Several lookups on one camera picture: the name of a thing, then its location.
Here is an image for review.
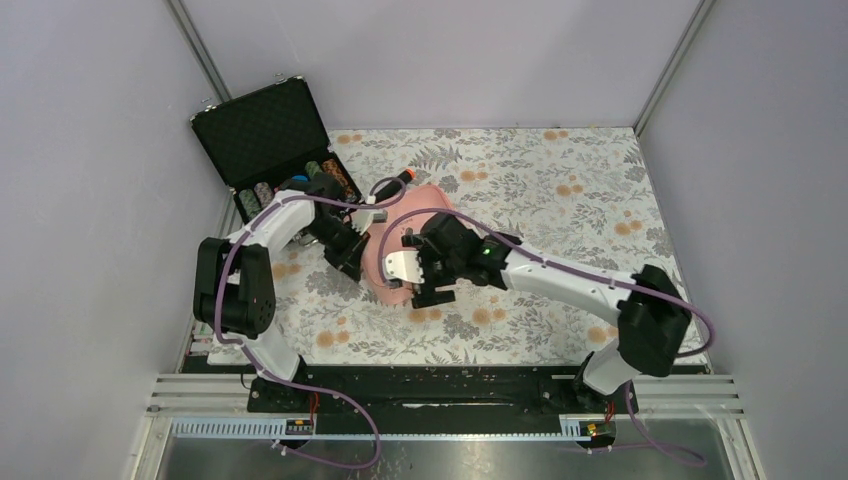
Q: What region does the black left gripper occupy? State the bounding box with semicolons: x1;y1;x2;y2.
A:
304;214;371;281

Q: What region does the pink medicine kit bag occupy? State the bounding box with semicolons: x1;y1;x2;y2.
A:
361;184;453;306

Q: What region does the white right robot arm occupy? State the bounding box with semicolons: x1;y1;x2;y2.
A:
380;209;692;412

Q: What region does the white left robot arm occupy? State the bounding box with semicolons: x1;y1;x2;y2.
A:
193;173;370;411

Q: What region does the black orange-tipped thermometer pen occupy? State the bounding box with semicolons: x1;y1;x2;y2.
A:
367;168;416;204

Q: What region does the black poker chip case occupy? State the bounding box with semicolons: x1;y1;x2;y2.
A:
189;76;363;222

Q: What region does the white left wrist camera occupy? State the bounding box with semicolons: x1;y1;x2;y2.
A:
349;209;387;234

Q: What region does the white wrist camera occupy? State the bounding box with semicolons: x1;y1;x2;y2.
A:
349;209;387;234
383;250;425;284

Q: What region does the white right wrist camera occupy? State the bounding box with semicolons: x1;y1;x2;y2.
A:
383;250;425;284

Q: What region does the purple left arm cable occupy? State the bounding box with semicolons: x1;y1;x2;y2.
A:
215;177;409;472

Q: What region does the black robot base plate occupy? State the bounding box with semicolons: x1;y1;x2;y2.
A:
247;365;638;436

